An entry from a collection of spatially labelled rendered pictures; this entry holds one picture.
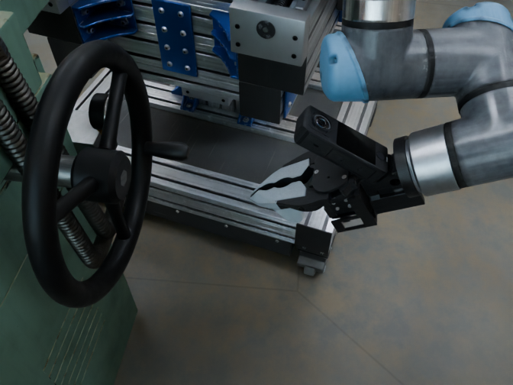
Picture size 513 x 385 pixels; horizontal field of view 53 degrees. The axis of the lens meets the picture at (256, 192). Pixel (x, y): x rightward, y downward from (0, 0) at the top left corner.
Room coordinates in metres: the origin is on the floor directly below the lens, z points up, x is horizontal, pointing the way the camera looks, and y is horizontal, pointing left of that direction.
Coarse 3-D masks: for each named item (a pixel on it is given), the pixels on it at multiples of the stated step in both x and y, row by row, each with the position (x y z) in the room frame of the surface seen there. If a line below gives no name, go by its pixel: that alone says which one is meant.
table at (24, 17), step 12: (0, 0) 0.59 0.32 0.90; (12, 0) 0.61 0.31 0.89; (24, 0) 0.63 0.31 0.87; (36, 0) 0.66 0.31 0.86; (48, 0) 0.69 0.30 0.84; (24, 12) 0.62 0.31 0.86; (36, 12) 0.65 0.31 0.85; (24, 24) 0.61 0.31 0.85; (36, 96) 0.44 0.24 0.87; (24, 132) 0.40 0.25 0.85; (0, 156) 0.35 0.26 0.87; (0, 168) 0.35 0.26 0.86; (0, 180) 0.34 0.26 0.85
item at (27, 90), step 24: (0, 48) 0.40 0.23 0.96; (0, 72) 0.39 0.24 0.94; (24, 96) 0.40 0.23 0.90; (0, 120) 0.36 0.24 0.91; (24, 120) 0.40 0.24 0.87; (24, 144) 0.37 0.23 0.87; (72, 216) 0.37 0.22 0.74; (96, 216) 0.42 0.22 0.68; (72, 240) 0.37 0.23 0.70; (96, 240) 0.43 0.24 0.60; (96, 264) 0.37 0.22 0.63
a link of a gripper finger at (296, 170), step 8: (304, 160) 0.45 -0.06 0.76; (280, 168) 0.45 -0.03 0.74; (288, 168) 0.44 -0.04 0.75; (296, 168) 0.44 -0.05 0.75; (304, 168) 0.43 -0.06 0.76; (272, 176) 0.44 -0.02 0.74; (280, 176) 0.43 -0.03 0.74; (288, 176) 0.43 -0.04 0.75; (296, 176) 0.42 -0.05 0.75; (304, 176) 0.42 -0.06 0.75; (312, 176) 0.43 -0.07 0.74; (264, 184) 0.43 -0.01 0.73; (272, 184) 0.43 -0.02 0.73; (280, 184) 0.43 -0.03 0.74; (288, 184) 0.43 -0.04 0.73; (304, 184) 0.43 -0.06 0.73
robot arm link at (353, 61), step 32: (352, 0) 0.48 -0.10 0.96; (384, 0) 0.46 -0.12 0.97; (352, 32) 0.46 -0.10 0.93; (384, 32) 0.45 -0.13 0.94; (416, 32) 0.48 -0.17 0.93; (320, 64) 0.48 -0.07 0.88; (352, 64) 0.44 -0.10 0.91; (384, 64) 0.44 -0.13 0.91; (416, 64) 0.44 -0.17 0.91; (352, 96) 0.43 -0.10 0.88; (384, 96) 0.43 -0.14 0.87; (416, 96) 0.44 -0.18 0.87
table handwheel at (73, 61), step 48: (96, 48) 0.42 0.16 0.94; (48, 96) 0.34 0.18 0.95; (144, 96) 0.50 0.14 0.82; (48, 144) 0.30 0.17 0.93; (48, 192) 0.27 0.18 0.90; (96, 192) 0.35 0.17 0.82; (144, 192) 0.44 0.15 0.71; (48, 240) 0.25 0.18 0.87; (48, 288) 0.23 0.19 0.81; (96, 288) 0.28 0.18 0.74
